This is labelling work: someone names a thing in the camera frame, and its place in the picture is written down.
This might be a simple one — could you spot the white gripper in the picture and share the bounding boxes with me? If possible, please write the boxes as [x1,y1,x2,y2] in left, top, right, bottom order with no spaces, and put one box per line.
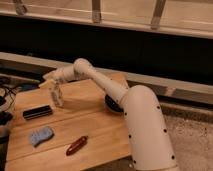
[39,67,67,88]

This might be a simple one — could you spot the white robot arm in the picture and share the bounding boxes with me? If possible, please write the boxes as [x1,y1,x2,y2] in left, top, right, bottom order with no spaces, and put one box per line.
[41,58,180,171]

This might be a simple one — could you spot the black rectangular case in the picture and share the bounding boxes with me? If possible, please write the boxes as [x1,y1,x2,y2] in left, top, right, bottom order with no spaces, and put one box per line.
[22,105,53,120]

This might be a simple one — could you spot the blue cloth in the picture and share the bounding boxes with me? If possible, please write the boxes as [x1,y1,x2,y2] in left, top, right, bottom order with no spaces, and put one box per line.
[29,127,54,147]

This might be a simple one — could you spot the black round object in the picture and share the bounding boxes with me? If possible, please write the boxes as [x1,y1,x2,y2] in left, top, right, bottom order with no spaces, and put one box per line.
[105,95,123,112]

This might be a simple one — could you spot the dark red oblong object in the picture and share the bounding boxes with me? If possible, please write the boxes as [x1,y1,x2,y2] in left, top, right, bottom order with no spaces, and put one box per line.
[66,136,88,156]

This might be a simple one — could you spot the black cables at left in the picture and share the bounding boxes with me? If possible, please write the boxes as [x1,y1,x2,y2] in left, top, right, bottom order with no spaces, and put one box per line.
[0,76,17,144]

